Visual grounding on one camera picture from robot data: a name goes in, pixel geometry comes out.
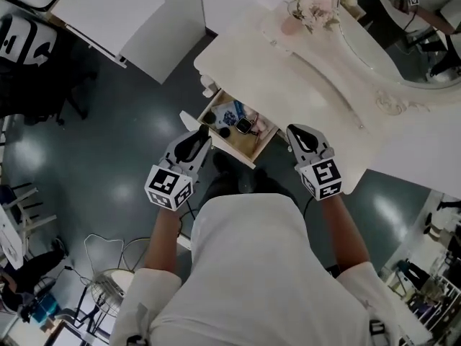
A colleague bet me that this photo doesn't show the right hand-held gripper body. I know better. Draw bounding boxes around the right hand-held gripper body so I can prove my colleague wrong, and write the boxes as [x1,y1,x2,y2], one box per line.
[287,124,343,203]

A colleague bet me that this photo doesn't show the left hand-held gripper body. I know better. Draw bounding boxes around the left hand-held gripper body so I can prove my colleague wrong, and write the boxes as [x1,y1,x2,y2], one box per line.
[144,128,213,213]

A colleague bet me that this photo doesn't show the blue floral makeup pouch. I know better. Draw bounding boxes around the blue floral makeup pouch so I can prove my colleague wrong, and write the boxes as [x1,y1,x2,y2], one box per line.
[210,103,240,128]

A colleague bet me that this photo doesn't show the pink makeup puff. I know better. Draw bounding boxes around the pink makeup puff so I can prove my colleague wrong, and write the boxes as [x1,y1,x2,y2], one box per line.
[251,113,276,135]

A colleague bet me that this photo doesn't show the square black makeup compact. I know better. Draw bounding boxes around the square black makeup compact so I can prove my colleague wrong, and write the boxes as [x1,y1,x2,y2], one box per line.
[234,117,254,136]

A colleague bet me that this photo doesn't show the wooden drawer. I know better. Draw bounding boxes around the wooden drawer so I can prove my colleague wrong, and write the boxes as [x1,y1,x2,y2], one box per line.
[179,88,281,169]

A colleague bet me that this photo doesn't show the person's right forearm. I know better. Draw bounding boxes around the person's right forearm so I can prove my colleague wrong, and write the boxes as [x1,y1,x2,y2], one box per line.
[318,192,374,278]

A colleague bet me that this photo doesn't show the person's left forearm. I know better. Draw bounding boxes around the person's left forearm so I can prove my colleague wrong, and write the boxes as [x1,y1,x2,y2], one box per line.
[142,203,196,277]

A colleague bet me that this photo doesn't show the white dressing table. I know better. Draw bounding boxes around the white dressing table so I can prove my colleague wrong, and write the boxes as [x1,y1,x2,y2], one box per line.
[193,0,461,196]

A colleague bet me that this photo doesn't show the person's dark legs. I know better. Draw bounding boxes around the person's dark legs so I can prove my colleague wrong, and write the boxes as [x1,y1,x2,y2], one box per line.
[200,151,300,212]

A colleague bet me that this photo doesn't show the person's white shirt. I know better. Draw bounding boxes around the person's white shirt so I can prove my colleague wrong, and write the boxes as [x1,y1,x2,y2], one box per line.
[109,192,433,346]

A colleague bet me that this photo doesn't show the pink flower bouquet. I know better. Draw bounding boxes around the pink flower bouquet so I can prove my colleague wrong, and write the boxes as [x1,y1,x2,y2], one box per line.
[282,0,341,35]

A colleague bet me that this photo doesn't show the white cabinet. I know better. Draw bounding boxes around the white cabinet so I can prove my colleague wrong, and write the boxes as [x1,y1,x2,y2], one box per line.
[49,0,207,85]

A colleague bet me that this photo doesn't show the white wooden chair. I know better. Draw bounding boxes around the white wooden chair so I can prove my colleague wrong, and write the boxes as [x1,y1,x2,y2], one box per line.
[0,182,58,244]

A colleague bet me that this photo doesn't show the oval white-framed mirror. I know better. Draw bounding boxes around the oval white-framed mirror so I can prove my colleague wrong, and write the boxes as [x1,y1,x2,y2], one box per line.
[336,0,461,90]

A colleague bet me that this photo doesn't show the black office chair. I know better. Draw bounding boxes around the black office chair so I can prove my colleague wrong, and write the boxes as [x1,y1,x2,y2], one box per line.
[0,11,100,126]

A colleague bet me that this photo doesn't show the black cable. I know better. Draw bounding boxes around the black cable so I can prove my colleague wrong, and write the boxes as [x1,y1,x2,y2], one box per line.
[176,199,198,237]

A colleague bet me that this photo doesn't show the wire stool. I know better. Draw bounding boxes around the wire stool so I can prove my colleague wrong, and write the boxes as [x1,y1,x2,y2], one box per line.
[84,233,149,319]

